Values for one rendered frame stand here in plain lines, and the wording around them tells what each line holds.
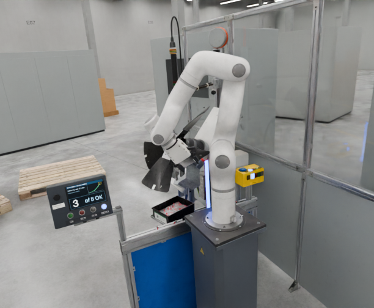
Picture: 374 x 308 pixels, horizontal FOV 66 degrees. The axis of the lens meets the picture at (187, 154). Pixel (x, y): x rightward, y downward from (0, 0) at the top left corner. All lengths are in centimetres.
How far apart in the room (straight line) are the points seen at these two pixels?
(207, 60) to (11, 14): 1321
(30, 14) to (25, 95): 758
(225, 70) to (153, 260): 112
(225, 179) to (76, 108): 647
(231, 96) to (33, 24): 1341
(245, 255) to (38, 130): 633
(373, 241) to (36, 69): 674
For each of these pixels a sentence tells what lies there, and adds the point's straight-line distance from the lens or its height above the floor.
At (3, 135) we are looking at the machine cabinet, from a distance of 720.
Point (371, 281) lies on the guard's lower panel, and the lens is 209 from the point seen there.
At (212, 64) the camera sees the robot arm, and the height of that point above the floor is 172.
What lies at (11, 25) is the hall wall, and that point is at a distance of 1418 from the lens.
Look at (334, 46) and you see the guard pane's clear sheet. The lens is 187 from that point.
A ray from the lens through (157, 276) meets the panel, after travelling 185.
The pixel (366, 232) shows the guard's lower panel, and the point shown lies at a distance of 196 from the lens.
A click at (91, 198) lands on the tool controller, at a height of 117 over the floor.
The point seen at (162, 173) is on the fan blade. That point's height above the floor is 102.
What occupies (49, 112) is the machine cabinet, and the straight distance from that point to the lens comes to 738.
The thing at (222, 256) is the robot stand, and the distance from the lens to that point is 146.
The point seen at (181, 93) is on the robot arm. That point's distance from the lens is 130.
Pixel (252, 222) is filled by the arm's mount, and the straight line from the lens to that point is 153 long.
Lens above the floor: 176
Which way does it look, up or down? 19 degrees down
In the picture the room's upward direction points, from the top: 4 degrees counter-clockwise
